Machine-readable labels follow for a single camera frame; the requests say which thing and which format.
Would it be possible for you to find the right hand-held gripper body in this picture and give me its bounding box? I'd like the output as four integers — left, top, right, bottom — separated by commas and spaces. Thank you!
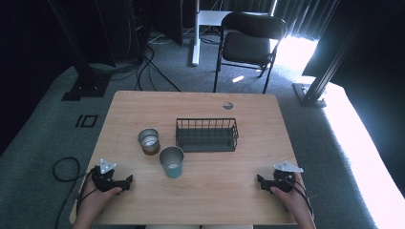
270, 160, 304, 194

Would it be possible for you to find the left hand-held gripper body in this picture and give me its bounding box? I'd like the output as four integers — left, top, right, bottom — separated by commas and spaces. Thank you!
91, 158, 126, 193

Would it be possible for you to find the person's left hand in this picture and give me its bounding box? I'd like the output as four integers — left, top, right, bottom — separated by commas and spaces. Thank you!
75, 177, 123, 220

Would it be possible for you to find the person's right hand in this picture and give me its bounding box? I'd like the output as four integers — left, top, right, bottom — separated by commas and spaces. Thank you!
269, 173, 311, 219

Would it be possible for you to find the steel cup with brown base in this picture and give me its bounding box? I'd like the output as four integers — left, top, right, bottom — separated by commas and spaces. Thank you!
137, 128, 161, 156

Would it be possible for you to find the steel cup with teal base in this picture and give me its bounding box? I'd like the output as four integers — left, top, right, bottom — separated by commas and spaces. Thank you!
159, 145, 185, 179

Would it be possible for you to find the black metal stand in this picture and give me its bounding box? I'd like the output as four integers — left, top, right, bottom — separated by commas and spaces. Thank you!
47, 0, 112, 102
292, 0, 375, 109

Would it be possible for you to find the black folding chair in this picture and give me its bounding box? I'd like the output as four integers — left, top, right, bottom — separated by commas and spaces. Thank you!
212, 11, 289, 94

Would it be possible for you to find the dark equipment rack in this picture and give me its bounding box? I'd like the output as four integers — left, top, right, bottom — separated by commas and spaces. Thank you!
95, 0, 185, 65

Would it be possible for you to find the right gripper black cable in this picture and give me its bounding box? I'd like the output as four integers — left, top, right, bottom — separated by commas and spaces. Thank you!
285, 176, 315, 222

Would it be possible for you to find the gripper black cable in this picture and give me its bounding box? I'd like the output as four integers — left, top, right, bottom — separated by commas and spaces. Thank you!
285, 176, 315, 222
52, 156, 98, 229

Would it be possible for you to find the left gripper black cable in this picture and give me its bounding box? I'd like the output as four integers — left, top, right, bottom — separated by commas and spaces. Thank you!
52, 156, 98, 229

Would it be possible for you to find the black wire basket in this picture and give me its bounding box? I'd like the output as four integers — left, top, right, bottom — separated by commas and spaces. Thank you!
175, 117, 240, 153

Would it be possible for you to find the bundle of floor cables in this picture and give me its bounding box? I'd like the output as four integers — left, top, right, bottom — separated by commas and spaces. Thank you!
89, 28, 181, 94

